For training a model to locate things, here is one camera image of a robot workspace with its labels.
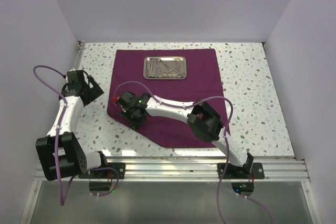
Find aluminium left side rail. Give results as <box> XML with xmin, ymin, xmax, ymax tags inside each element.
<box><xmin>48</xmin><ymin>40</ymin><xmax>85</xmax><ymax>158</ymax></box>

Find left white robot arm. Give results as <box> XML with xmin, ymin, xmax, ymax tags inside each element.
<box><xmin>35</xmin><ymin>70</ymin><xmax>109</xmax><ymax>181</ymax></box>

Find steel scissors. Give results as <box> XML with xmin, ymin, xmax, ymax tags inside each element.
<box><xmin>155</xmin><ymin>60</ymin><xmax>166</xmax><ymax>78</ymax></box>

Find steel instrument tray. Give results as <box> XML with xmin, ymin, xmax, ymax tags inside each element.
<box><xmin>143</xmin><ymin>56</ymin><xmax>187</xmax><ymax>80</ymax></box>

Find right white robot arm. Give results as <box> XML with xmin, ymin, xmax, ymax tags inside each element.
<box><xmin>115</xmin><ymin>91</ymin><xmax>254</xmax><ymax>178</ymax></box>

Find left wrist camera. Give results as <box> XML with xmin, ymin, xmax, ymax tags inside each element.
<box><xmin>65</xmin><ymin>71</ymin><xmax>74</xmax><ymax>79</ymax></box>

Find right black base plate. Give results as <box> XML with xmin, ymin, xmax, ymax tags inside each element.
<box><xmin>223</xmin><ymin>163</ymin><xmax>265</xmax><ymax>179</ymax></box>

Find aluminium rail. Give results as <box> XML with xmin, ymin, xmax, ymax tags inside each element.
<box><xmin>48</xmin><ymin>40</ymin><xmax>85</xmax><ymax>158</ymax></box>
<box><xmin>34</xmin><ymin>157</ymin><xmax>312</xmax><ymax>183</ymax></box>

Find steel forceps with rings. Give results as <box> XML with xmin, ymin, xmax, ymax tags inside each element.
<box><xmin>160</xmin><ymin>59</ymin><xmax>186</xmax><ymax>79</ymax></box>

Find purple cloth wrap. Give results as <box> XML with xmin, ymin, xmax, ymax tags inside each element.
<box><xmin>107</xmin><ymin>49</ymin><xmax>227</xmax><ymax>148</ymax></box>

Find steel tweezers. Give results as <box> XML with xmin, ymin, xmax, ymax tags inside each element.
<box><xmin>148</xmin><ymin>59</ymin><xmax>156</xmax><ymax>78</ymax></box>

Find aluminium front rail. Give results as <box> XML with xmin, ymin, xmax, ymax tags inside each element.
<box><xmin>34</xmin><ymin>157</ymin><xmax>312</xmax><ymax>183</ymax></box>

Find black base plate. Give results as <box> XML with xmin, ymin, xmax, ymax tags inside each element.
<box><xmin>78</xmin><ymin>162</ymin><xmax>126</xmax><ymax>179</ymax></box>
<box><xmin>223</xmin><ymin>163</ymin><xmax>265</xmax><ymax>179</ymax></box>

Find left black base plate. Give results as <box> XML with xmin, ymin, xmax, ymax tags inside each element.
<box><xmin>78</xmin><ymin>162</ymin><xmax>126</xmax><ymax>179</ymax></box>

